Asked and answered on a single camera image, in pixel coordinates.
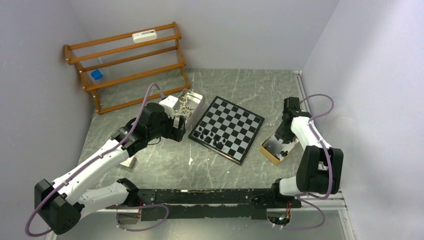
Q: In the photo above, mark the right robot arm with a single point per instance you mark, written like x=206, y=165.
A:
x=320, y=168

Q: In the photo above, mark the gold tin of black pieces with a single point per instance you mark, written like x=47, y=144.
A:
x=275, y=150

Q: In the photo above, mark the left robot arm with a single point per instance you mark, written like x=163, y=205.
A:
x=64, y=201

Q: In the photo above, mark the pink tin of white pieces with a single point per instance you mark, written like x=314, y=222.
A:
x=188, y=106

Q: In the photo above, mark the white box on rack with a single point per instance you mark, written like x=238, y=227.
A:
x=144, y=36

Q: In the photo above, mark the black bishop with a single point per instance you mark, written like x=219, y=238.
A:
x=207, y=139

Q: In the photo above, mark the wooden shelf rack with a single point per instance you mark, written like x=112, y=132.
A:
x=122, y=61

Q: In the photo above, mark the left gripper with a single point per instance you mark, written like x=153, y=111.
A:
x=174, y=133

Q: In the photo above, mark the chessboard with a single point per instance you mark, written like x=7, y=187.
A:
x=236, y=124

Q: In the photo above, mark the small card box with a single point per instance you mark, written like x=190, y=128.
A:
x=129, y=163

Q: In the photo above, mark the blue cap container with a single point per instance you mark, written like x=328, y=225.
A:
x=96, y=75

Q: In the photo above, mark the black chess king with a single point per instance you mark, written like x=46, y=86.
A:
x=220, y=145

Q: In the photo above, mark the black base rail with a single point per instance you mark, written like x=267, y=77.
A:
x=253, y=203

